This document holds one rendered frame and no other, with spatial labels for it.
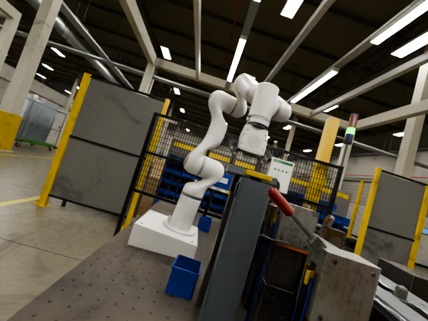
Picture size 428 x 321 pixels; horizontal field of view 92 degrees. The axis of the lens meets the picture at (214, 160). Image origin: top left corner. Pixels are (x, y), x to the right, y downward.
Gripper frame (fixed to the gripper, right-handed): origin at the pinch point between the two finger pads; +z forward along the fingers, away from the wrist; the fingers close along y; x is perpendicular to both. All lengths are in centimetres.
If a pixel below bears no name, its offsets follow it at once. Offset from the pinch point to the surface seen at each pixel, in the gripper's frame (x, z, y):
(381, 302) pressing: -41.4, 18.3, 19.0
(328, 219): 19, 10, 52
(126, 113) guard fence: 242, -42, -133
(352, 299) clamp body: -42.8, 18.5, 12.3
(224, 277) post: -29.9, 26.0, -5.0
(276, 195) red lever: -37.9, 6.1, -2.5
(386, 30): 129, -203, 143
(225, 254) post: -29.8, 21.5, -6.0
